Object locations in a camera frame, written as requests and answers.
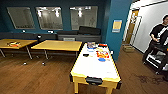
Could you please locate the open cardboard box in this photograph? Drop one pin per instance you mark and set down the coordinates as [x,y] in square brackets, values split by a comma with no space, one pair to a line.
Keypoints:
[127,48]

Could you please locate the white bowl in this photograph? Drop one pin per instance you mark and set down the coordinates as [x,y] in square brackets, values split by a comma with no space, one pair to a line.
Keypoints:
[90,50]

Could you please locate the dark grey sofa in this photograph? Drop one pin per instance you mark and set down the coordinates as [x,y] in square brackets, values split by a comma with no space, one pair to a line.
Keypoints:
[80,34]

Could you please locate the flat red object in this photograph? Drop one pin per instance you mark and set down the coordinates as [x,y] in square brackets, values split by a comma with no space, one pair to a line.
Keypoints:
[102,45]

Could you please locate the red orange game box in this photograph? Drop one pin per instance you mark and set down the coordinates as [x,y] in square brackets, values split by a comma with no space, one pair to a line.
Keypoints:
[102,53]

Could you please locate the blue bowl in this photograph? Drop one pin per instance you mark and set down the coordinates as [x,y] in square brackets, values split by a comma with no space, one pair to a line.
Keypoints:
[101,59]

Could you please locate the air hockey table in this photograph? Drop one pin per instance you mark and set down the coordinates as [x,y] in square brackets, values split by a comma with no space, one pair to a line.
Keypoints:
[95,68]

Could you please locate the yellow wooden table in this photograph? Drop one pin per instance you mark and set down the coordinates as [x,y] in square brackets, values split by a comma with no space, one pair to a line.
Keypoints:
[16,43]
[56,45]

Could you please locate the framed interior window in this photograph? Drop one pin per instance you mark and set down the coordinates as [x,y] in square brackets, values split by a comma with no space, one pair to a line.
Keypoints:
[49,17]
[20,17]
[83,17]

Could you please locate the brown wooden door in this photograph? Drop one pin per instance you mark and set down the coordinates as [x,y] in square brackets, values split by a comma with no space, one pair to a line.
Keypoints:
[130,28]

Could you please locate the long dark grey bench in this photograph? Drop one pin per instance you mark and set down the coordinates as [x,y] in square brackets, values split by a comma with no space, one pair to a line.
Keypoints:
[26,35]

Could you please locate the small red object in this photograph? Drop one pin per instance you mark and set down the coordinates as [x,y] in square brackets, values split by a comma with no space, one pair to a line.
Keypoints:
[13,43]

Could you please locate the black wheeled cart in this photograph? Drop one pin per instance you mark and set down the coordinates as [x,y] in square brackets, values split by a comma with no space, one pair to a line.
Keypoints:
[156,61]

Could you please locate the person in black shirt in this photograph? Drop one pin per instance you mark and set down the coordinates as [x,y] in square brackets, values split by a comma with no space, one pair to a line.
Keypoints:
[157,33]

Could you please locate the pale framed wall sign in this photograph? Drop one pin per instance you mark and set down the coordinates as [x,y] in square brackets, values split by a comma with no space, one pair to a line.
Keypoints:
[117,25]

